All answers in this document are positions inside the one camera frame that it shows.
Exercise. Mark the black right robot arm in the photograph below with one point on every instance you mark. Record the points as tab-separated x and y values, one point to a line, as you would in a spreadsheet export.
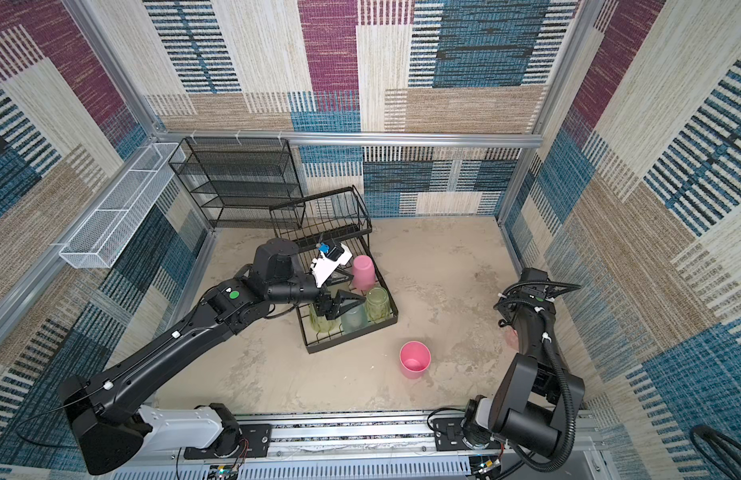
536	406

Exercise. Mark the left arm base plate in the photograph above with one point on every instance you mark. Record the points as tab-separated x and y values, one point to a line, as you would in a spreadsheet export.
248	440

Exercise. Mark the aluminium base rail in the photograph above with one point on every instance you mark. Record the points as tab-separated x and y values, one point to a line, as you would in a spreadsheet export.
340	445

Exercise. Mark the black mesh shelf unit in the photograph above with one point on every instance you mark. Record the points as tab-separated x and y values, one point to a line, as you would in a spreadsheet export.
234	182

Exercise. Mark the teal translucent cup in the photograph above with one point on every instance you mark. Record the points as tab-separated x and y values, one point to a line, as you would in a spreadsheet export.
354	320

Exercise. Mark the bright green translucent cup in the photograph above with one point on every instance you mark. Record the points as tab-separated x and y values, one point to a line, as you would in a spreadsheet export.
378	305

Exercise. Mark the pale green translucent cup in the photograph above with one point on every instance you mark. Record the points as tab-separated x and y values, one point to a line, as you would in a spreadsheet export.
340	277

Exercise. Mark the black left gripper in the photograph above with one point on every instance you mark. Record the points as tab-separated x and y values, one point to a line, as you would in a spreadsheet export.
333	309

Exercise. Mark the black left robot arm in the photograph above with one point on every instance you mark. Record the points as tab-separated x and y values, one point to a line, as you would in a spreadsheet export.
107	413

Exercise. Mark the white wire wall basket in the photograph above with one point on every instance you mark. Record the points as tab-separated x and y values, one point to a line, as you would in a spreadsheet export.
102	237

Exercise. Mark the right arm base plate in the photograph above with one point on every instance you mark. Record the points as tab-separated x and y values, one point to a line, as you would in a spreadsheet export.
457	434

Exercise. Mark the opaque pink cup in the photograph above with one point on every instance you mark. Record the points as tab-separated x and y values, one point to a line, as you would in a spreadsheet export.
415	359

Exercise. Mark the translucent pink cup right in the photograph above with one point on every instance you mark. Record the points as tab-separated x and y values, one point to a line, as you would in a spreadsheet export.
512	339

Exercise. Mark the pink cup edge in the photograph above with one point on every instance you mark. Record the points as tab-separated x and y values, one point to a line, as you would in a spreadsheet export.
364	271

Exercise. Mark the black wire dish rack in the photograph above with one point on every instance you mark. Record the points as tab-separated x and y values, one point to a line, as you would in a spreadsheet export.
339	217

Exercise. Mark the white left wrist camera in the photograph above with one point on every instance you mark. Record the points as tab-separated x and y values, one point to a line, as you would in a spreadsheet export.
331	256

